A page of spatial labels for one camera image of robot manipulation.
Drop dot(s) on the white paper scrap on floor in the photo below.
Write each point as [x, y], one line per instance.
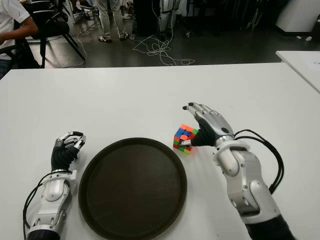
[308, 38]

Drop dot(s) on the standing person in beige trousers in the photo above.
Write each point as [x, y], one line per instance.
[110, 15]

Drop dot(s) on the black office armchair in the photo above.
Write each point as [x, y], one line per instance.
[27, 57]

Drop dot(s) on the black metal-legged chair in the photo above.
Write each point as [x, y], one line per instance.
[55, 27]

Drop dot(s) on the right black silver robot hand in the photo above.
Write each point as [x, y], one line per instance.
[215, 125]

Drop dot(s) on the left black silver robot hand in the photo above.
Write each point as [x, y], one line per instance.
[61, 157]

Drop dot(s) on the white cabinet with black base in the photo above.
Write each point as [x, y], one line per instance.
[300, 15]

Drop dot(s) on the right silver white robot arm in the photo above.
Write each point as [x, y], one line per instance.
[250, 180]

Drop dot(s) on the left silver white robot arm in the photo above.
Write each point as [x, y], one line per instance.
[53, 190]

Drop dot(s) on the black floor cabinet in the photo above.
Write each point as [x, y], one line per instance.
[146, 17]

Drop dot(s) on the silver humanoid robot legs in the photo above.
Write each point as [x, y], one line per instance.
[163, 18]

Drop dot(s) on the white side table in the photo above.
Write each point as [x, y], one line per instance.
[297, 62]

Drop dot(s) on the multicoloured Rubik's cube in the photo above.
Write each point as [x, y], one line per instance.
[183, 132]

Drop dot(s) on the seated person in white shirt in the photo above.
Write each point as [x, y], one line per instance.
[10, 20]

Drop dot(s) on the dark brown round plate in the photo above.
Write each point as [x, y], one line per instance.
[132, 190]

